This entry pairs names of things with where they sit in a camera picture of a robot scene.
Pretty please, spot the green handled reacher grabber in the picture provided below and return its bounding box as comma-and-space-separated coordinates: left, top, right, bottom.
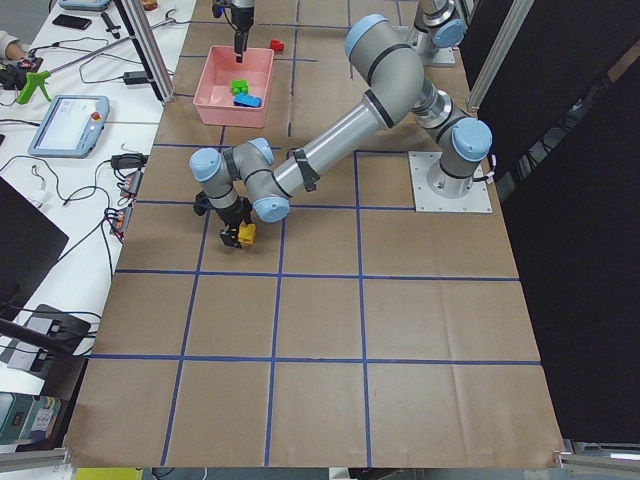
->
16, 9, 194, 105

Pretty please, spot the green toy block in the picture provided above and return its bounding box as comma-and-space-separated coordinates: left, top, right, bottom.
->
230, 79, 249, 96

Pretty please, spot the blue toy block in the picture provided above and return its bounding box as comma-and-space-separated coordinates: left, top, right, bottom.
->
233, 92, 262, 109

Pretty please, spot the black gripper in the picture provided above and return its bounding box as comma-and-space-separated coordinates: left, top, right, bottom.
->
193, 192, 253, 249
212, 0, 255, 64

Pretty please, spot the aluminium frame post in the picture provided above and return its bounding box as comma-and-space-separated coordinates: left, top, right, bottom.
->
114, 0, 175, 105

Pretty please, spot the pink plastic box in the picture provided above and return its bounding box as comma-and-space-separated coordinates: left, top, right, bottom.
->
193, 45, 274, 128

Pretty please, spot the black power adapter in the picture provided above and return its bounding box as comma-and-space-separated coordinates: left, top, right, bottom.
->
122, 71, 149, 85

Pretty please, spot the person hand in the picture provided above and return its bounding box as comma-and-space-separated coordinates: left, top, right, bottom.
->
4, 42, 27, 61

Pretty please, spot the teach pendant tablet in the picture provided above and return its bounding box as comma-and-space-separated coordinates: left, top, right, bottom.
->
28, 95, 110, 158

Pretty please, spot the black phone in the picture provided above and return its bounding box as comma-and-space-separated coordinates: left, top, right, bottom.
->
52, 14, 92, 31

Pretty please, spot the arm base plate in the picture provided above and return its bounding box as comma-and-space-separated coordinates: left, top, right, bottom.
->
408, 151, 493, 214
424, 47, 456, 68

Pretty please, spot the yellow toy block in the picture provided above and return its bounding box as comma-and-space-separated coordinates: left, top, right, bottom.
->
238, 222, 257, 245

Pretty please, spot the red toy block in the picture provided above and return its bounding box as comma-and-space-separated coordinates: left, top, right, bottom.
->
269, 39, 285, 52

